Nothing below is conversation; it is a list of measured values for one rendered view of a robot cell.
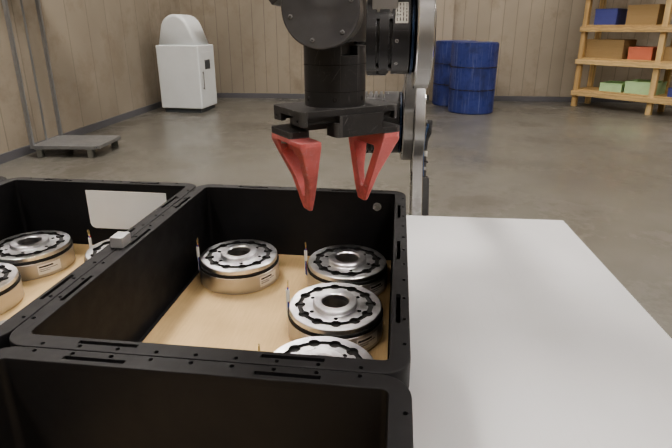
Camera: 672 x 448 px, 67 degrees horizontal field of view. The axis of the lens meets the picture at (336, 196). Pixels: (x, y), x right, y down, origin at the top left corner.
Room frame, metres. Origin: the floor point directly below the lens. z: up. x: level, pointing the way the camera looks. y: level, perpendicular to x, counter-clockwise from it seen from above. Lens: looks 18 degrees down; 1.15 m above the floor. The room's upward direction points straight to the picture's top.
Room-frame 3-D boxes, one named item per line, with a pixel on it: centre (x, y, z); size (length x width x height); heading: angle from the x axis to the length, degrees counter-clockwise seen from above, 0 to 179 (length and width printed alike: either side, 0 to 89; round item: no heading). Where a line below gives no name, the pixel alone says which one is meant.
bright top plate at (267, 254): (0.61, 0.13, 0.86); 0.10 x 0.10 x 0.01
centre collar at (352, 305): (0.49, 0.00, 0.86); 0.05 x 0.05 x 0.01
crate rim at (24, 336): (0.50, 0.07, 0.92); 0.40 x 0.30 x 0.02; 173
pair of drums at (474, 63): (7.63, -1.88, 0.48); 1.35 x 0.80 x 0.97; 175
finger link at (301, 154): (0.47, 0.02, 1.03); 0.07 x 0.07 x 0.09; 30
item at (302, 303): (0.49, 0.00, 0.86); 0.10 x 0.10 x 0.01
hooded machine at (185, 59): (7.42, 2.12, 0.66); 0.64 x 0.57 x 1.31; 83
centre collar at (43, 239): (0.65, 0.43, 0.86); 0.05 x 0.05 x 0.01
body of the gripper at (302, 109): (0.48, 0.00, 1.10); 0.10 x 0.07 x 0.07; 120
